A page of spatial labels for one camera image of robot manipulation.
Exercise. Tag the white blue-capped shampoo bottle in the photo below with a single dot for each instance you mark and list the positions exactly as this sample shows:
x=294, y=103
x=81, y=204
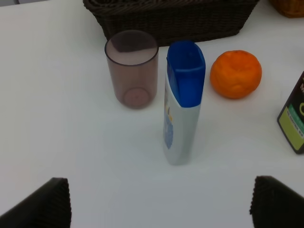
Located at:
x=184, y=83

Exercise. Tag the orange wicker basket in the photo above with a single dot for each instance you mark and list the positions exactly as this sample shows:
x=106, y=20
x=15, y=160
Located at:
x=289, y=8

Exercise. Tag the orange tangerine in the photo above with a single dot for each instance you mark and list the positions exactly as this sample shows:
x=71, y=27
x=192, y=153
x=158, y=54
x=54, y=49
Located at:
x=235, y=74

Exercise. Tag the dark brown wicker basket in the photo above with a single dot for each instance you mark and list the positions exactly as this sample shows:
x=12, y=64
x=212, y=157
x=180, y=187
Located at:
x=172, y=20

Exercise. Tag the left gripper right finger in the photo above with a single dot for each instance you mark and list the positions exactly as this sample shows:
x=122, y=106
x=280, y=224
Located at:
x=275, y=205

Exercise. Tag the translucent pink plastic cup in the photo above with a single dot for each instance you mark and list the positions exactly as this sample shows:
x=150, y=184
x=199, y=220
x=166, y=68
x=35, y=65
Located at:
x=132, y=58

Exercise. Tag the black pump bottle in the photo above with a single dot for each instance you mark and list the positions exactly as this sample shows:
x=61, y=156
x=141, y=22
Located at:
x=291, y=117

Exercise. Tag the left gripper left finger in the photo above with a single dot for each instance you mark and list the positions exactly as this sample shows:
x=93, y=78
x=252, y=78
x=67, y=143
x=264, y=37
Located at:
x=47, y=207

